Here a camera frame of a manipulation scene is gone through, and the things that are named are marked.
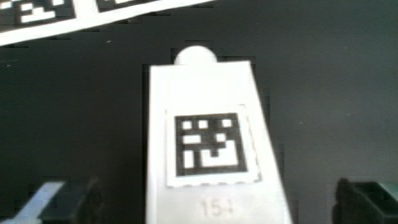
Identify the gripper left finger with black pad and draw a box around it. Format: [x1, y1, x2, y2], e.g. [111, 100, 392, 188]
[10, 179, 102, 224]

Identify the white sheet with markers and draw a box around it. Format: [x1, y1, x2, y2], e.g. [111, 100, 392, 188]
[0, 0, 212, 46]

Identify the white stool leg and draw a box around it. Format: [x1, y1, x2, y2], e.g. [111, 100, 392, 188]
[145, 46, 292, 224]

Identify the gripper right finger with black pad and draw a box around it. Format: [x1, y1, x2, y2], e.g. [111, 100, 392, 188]
[333, 179, 398, 224]

